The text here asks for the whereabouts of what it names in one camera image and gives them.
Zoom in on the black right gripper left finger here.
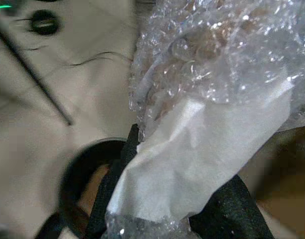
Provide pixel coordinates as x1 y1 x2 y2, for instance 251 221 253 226
85 122 144 239

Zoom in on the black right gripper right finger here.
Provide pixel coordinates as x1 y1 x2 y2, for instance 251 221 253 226
188 173 276 239

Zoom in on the white paper sheet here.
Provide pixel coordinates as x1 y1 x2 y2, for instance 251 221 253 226
106 82 294 223

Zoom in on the clear bubble wrap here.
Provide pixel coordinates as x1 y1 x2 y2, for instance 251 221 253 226
104 0 305 239

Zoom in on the brown cardboard trash piece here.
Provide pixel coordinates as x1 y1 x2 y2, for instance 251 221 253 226
77 164 111 226

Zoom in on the black round rubbish bin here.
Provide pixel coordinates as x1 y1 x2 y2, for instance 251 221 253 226
39 138 134 239

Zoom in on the large brown cardboard box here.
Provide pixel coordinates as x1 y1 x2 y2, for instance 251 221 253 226
238 123 305 239

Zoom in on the black metal table leg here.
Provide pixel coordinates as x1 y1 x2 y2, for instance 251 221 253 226
0 23 74 126

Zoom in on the thin black floor cable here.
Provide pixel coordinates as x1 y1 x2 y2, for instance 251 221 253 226
27 44 134 67

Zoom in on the black ring shaped object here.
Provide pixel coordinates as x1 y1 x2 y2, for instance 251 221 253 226
25 9 64 36

